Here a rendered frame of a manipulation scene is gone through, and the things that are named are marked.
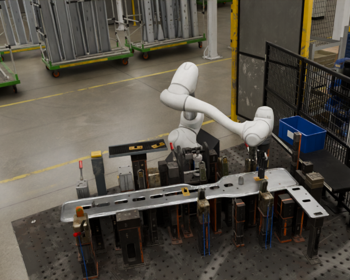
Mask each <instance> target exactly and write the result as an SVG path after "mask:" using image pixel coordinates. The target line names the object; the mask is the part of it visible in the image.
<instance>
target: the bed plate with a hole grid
mask: <svg viewBox="0 0 350 280"><path fill-rule="evenodd" d="M222 156H227V158H228V162H229V169H228V171H229V172H228V174H229V175H233V174H240V173H244V168H245V159H247V158H249V153H248V150H247V148H246V145H245V143H242V144H239V145H236V146H234V147H230V148H227V149H224V150H222V151H220V152H219V157H222ZM291 160H292V157H291V156H290V155H289V154H288V153H287V152H286V151H285V150H284V149H283V148H282V147H281V146H280V145H279V144H278V143H277V142H276V141H275V140H274V139H273V138H272V137H271V142H270V148H269V164H268V169H272V168H284V169H286V170H287V171H288V172H289V173H290V171H291ZM326 196H327V198H325V199H321V203H320V205H321V206H322V207H323V208H324V209H325V210H326V212H327V213H328V214H329V215H328V216H324V222H323V227H322V229H321V236H320V240H319V248H318V255H317V256H318V258H319V259H320V260H321V261H322V262H321V263H320V264H314V265H311V264H310V263H309V261H308V260H307V258H306V257H305V256H304V254H303V253H302V251H304V250H307V247H308V238H309V230H308V231H306V230H305V229H304V228H303V227H302V233H301V235H302V237H303V238H304V239H305V242H299V243H296V242H294V240H293V239H292V238H291V239H292V242H289V243H280V241H279V240H278V239H276V237H274V235H273V234H274V232H275V231H276V221H277V217H276V216H275V215H274V213H273V219H272V235H271V248H267V249H264V250H261V251H260V249H259V247H260V246H259V244H258V242H256V240H255V238H256V236H257V223H258V222H255V225H256V227H253V228H248V227H247V225H246V223H245V222H244V226H243V235H244V245H247V247H246V248H245V247H241V248H239V247H236V246H234V245H233V244H232V242H231V240H230V239H233V231H234V221H235V218H234V216H233V215H234V200H235V199H236V198H232V227H227V225H226V223H225V212H221V230H222V233H219V234H214V233H213V231H212V228H211V226H210V224H209V237H210V241H211V244H210V245H211V249H212V250H211V251H213V255H211V256H200V255H201V254H199V252H197V251H198V250H197V249H196V246H195V245H197V244H198V229H197V216H195V217H190V228H191V231H192V234H193V237H191V238H185V237H184V235H183V232H182V229H181V225H182V224H183V220H182V219H181V220H180V219H179V233H180V235H181V239H182V242H183V243H182V244H176V245H173V244H172V242H171V238H170V236H169V232H168V228H167V227H168V226H169V216H167V217H165V218H164V221H165V223H164V224H165V225H164V226H163V227H161V225H160V226H159V227H157V230H159V229H160V230H161V231H162V236H163V240H164V244H161V245H157V246H151V247H146V242H145V238H144V233H143V239H144V247H142V249H143V254H145V253H148V254H149V260H150V263H151V264H150V265H149V266H144V267H138V268H132V269H126V270H122V271H119V270H118V263H117V258H123V256H122V254H120V255H116V256H115V255H114V241H113V236H114V233H113V226H112V220H111V217H110V216H106V217H100V222H101V228H102V234H103V240H105V241H106V249H107V252H106V253H102V254H96V260H97V262H98V263H99V265H100V267H101V269H100V270H99V271H98V277H99V279H96V278H94V279H90V280H350V227H349V226H348V225H347V224H346V222H349V219H350V213H349V212H342V213H336V214H335V213H333V212H332V211H331V210H330V209H329V208H328V207H327V204H330V203H336V202H338V201H337V200H335V199H334V198H333V197H332V196H331V195H330V194H329V193H328V192H327V191H326ZM61 209H62V205H59V206H56V207H53V208H50V209H47V210H45V211H41V212H38V213H35V214H32V215H30V216H26V217H24V218H20V219H17V220H15V221H12V222H11V225H12V228H13V232H14V235H15V238H16V241H17V244H18V248H19V251H20V254H21V257H22V260H23V264H24V267H25V269H26V273H27V276H28V279H29V280H82V278H83V274H82V269H81V262H79V261H78V246H77V245H76V239H75V237H74V236H73V234H74V231H73V226H72V222H62V221H61ZM139 214H140V218H141V224H142V229H143V232H148V231H149V228H145V229H144V228H143V225H144V224H143V215H142V211H139Z"/></svg>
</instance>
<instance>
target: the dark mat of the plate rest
mask: <svg viewBox="0 0 350 280"><path fill-rule="evenodd" d="M161 142H163V143H164V144H165V142H164V140H159V141H151V142H143V143H135V144H127V145H121V146H113V147H109V155H114V154H122V153H131V152H138V151H146V150H151V149H159V148H167V147H166V144H165V145H163V146H160V147H157V148H153V147H151V146H153V145H155V144H157V143H161ZM134 146H142V149H132V150H129V147H134Z"/></svg>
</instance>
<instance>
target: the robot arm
mask: <svg viewBox="0 0 350 280"><path fill-rule="evenodd" d="M197 79H198V68H197V66H196V65H195V64H193V63H191V62H186V63H183V64H182V65H181V66H180V67H179V68H178V69H177V71H176V73H175V74H174V77H173V79H172V82H171V85H170V87H169V88H168V89H165V90H164V91H163V92H162V93H161V95H160V100H161V102H162V103H163V104H164V105H166V106H167V107H169V108H172V109H175V110H178V111H182V113H181V120H180V124H179V127H178V129H174V130H173V131H172V132H171V133H170V134H169V136H168V143H169V145H170V143H171V142H172V143H173V148H174V151H175V152H176V153H177V146H180V147H181V149H182V148H186V147H189V148H194V147H200V146H201V145H200V144H198V143H197V141H196V136H197V134H198V132H199V130H200V128H201V125H202V123H203V120H204V114H206V115H208V116H210V117H212V118H213V119H214V120H215V121H217V122H218V123H219V124H221V125H222V126H223V127H225V128H226V129H228V130H230V131H231V132H234V133H236V134H238V135H239V136H240V137H241V139H242V140H244V141H245V143H246V144H247V145H249V146H251V147H256V151H257V164H258V166H259V167H258V177H259V178H260V179H264V174H265V170H266V169H267V164H268V159H269V157H267V150H268V149H269V144H270V142H271V136H272V130H273V125H274V115H273V110H272V109H271V108H270V107H266V106H263V107H259V108H258V109H257V111H256V114H255V117H254V121H245V122H244V123H237V122H234V121H232V120H231V119H229V118H228V117H227V116H225V115H224V114H223V113H222V112H221V111H219V110H218V109H217V108H216V107H214V106H212V105H210V104H208V103H206V102H203V101H200V100H198V99H196V98H195V94H194V91H195V89H196V85H197ZM201 147H202V146H201Z"/></svg>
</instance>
